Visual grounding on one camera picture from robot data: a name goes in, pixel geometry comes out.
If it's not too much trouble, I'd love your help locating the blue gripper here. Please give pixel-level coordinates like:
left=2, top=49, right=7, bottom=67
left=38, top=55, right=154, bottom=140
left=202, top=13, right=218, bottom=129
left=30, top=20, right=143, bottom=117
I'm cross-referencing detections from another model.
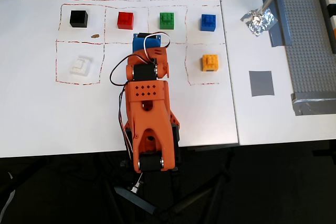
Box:
left=132, top=33, right=162, bottom=53

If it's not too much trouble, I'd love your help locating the white brick block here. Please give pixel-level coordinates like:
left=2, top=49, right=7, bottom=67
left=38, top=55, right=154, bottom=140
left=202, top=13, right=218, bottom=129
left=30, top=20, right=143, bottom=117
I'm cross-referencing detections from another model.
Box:
left=69, top=56, right=93, bottom=77

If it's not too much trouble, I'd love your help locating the red brick block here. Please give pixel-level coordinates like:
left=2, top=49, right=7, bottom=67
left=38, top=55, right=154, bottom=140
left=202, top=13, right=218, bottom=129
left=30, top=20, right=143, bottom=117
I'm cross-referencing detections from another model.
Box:
left=117, top=12, right=135, bottom=30

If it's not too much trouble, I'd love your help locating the green brick block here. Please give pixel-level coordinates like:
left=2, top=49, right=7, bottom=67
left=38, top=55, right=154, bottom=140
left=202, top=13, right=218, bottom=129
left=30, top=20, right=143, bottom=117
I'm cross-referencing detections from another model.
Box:
left=159, top=12, right=175, bottom=30

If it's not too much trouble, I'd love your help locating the black brick block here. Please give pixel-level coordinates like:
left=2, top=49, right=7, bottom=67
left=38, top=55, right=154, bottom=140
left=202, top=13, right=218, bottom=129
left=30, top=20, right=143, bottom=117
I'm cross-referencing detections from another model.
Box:
left=69, top=9, right=89, bottom=28

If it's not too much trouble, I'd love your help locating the blue brick block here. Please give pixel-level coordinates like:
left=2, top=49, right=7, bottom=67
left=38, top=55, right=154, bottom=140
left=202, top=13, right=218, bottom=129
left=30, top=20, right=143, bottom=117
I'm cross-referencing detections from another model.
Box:
left=200, top=14, right=217, bottom=32

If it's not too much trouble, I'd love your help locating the yellow brick block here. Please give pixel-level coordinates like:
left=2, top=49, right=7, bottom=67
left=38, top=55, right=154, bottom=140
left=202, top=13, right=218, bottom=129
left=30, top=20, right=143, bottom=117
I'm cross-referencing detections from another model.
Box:
left=202, top=54, right=219, bottom=72

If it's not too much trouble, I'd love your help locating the grey square marker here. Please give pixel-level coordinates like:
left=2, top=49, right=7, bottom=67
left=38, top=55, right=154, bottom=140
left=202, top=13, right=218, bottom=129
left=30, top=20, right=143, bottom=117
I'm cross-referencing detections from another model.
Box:
left=248, top=70, right=275, bottom=98

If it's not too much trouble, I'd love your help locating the crumpled aluminium foil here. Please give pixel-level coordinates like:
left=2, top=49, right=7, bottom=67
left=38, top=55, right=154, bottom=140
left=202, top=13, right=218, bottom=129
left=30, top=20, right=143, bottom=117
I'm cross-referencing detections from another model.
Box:
left=240, top=8, right=278, bottom=37

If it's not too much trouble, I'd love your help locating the black tripod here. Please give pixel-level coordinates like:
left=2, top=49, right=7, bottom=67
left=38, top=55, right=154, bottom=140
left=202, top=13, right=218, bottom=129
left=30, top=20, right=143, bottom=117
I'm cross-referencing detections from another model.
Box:
left=112, top=142, right=237, bottom=224

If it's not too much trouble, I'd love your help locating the grey studded baseplate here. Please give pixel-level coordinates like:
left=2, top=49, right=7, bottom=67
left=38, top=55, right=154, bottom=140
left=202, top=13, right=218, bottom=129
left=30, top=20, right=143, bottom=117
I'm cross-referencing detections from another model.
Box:
left=270, top=0, right=336, bottom=100

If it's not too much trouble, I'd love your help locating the thin servo cable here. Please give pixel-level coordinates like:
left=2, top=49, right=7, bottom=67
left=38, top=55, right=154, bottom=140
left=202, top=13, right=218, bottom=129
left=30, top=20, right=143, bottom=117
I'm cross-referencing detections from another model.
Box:
left=143, top=33, right=172, bottom=63
left=109, top=54, right=132, bottom=87
left=118, top=87, right=135, bottom=162

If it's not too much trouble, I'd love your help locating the loose white wire with connector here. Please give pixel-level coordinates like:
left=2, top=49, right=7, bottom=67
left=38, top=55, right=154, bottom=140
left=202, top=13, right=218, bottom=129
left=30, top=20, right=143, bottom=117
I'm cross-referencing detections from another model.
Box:
left=130, top=173, right=144, bottom=194

